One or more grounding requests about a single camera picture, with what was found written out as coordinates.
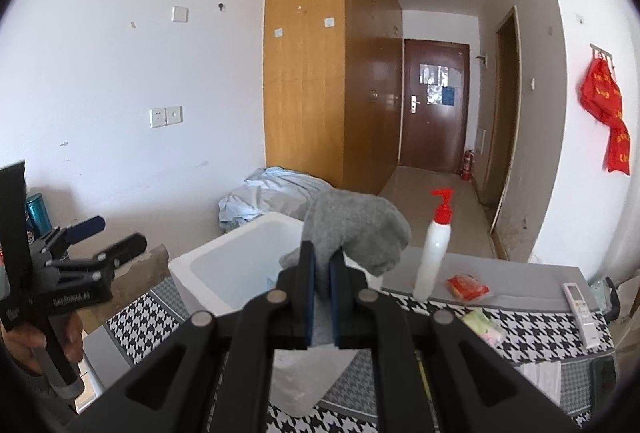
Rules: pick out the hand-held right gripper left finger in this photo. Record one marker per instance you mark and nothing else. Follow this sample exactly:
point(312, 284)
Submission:
point(307, 298)

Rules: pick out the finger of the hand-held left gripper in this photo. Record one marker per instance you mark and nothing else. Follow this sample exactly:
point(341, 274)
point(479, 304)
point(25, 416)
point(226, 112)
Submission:
point(125, 247)
point(87, 226)

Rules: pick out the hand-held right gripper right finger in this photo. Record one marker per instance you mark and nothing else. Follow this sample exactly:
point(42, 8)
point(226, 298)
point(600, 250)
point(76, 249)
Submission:
point(336, 300)

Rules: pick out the grey knitted glove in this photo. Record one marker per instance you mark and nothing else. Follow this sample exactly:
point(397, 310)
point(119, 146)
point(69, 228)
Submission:
point(360, 223)

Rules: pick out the white towel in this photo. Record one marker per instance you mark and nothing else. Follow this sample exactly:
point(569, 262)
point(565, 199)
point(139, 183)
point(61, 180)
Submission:
point(305, 380)

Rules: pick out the white foam box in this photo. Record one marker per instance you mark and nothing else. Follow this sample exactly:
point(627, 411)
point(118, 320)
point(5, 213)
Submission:
point(225, 263)

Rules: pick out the person's left forearm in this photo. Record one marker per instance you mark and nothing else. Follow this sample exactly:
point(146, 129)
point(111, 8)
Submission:
point(25, 403)

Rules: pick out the person's left hand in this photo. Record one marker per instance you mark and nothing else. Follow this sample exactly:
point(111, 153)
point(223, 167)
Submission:
point(29, 339)

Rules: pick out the brown board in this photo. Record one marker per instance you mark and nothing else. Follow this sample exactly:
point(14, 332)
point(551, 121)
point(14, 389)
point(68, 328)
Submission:
point(145, 268)

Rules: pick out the teal cup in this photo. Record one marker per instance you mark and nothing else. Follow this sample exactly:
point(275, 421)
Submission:
point(37, 215)

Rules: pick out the light blue bedding pile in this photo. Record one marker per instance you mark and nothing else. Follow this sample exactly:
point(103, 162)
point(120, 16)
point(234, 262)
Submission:
point(270, 198)

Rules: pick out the white pump bottle red cap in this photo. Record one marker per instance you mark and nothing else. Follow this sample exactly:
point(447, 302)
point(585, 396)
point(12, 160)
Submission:
point(432, 253)

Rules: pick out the red snack packet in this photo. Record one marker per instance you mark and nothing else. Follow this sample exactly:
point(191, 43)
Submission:
point(467, 287)

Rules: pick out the green and pink packet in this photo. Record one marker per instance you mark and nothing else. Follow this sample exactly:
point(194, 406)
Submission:
point(482, 325)

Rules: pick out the red fire extinguisher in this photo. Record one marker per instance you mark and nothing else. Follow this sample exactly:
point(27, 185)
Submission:
point(467, 165)

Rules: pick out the dark brown door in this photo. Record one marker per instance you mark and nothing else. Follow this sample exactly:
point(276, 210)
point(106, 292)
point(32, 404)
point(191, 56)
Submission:
point(425, 133)

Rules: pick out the houndstooth tablecloth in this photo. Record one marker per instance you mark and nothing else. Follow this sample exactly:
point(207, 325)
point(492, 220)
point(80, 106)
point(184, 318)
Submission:
point(530, 328)

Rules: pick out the white paper sheet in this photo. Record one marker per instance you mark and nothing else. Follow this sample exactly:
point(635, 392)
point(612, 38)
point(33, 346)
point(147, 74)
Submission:
point(542, 378)

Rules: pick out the wooden wardrobe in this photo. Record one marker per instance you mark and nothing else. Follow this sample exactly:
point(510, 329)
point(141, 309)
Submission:
point(310, 63)

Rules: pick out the white remote control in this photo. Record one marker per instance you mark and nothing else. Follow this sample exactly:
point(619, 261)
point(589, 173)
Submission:
point(580, 313)

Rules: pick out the red hanging cloth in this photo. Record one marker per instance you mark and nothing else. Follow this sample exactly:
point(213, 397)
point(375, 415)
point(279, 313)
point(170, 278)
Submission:
point(607, 113)

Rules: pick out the white wall socket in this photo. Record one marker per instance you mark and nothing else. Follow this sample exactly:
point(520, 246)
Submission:
point(157, 118)

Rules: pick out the white wall switch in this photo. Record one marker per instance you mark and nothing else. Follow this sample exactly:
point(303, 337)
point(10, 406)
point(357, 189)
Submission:
point(174, 115)

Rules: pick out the white wall plate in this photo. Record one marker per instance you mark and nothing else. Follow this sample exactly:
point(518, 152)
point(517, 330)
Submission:
point(179, 14)

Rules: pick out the wooden door frame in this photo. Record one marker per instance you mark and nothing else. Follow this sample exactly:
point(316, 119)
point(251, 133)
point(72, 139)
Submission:
point(505, 113)

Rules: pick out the metal wall hook rack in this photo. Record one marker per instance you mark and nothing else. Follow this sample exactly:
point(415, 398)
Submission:
point(601, 52)

